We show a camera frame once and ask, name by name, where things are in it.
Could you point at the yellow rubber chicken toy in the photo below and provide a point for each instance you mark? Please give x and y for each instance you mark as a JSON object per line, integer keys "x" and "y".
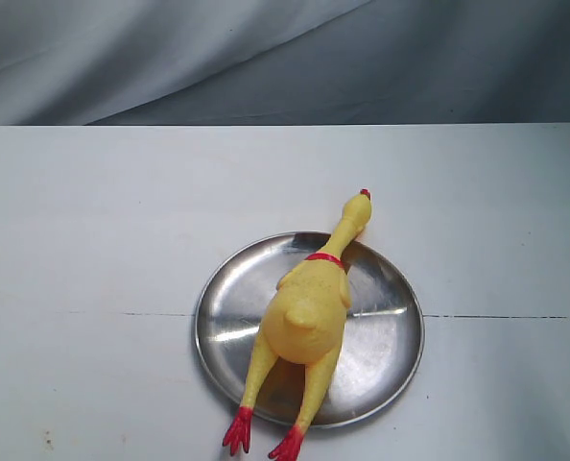
{"x": 303, "y": 324}

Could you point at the round stainless steel plate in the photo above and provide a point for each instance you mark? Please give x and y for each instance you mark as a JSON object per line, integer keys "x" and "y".
{"x": 383, "y": 334}

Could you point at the grey backdrop cloth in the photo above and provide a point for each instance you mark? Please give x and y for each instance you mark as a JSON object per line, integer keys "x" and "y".
{"x": 283, "y": 62}

